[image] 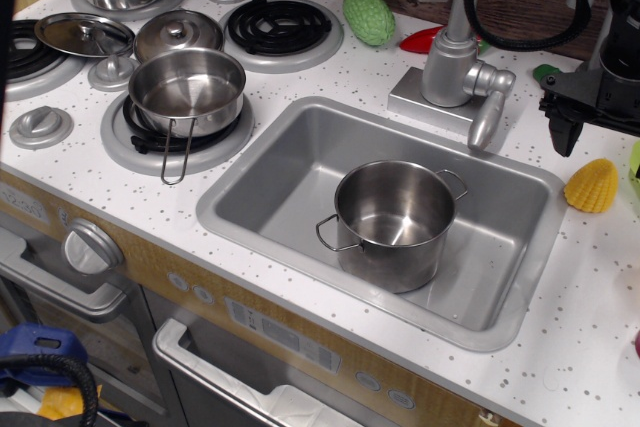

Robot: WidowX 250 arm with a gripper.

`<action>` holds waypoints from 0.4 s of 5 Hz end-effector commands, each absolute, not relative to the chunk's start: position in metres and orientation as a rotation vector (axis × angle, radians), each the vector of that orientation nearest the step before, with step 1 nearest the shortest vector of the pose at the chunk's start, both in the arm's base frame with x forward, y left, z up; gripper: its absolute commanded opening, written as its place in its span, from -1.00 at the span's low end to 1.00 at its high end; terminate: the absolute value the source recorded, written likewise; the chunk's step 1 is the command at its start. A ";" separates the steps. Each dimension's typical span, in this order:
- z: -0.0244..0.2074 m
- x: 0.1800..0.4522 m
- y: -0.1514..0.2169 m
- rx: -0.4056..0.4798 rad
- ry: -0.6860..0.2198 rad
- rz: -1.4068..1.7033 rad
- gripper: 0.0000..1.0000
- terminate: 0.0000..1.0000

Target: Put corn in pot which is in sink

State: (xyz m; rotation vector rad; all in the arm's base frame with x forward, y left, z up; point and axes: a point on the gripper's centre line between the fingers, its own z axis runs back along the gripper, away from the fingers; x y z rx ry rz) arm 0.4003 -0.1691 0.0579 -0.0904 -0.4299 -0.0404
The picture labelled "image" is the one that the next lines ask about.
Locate black coil burner left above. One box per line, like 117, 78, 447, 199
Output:
5, 19, 86, 101

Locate green textured toy vegetable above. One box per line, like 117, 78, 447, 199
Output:
342, 0, 396, 47

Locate grey plastic sink basin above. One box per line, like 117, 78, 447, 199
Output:
196, 97, 566, 352

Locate grey oven door handle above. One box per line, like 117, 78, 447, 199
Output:
1, 228, 128, 323

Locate grey stove knob left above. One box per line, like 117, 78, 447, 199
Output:
9, 106, 74, 150

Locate red toy chili pepper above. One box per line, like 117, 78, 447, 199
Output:
399, 26, 491, 55

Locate black coil burner front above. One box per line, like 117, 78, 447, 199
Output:
100, 94, 254, 180

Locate steel pan with wire handle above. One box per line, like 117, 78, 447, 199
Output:
128, 47, 254, 185

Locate black coil burner back right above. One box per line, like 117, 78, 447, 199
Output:
221, 0, 344, 74

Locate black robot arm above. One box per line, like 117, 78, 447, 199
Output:
540, 0, 639, 157

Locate grey stove knob middle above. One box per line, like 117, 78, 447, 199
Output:
88, 55, 139, 92

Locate yellow cloth bottom left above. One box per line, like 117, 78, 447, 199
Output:
37, 387, 84, 421

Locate blue clamp tool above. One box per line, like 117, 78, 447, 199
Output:
1, 323, 93, 389

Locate black braided cable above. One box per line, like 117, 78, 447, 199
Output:
462, 0, 593, 53

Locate black coil burner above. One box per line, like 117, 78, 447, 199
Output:
100, 94, 254, 180
221, 0, 344, 74
5, 19, 86, 101

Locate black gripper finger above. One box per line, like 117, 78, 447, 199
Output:
546, 107, 584, 157

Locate tall steel pot in sink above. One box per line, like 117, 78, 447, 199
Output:
315, 160, 468, 294

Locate silver oven dial knob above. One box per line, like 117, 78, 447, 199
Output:
61, 218, 124, 276

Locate lime green object right edge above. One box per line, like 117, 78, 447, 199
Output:
629, 141, 640, 182

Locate yellow toy corn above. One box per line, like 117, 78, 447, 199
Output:
564, 158, 619, 213

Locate grey dishwasher door handle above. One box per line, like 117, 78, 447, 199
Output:
153, 318, 359, 427

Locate black hose bottom left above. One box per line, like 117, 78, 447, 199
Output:
0, 352, 100, 427

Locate green toy item behind gripper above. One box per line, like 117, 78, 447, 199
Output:
532, 64, 561, 83

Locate silver toy faucet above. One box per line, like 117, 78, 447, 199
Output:
387, 0, 516, 152

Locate flat steel lid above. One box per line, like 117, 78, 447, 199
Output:
34, 12, 135, 58

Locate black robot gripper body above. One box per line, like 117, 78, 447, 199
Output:
540, 68, 639, 136

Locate domed steel lid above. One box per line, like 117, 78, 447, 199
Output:
134, 9, 224, 62

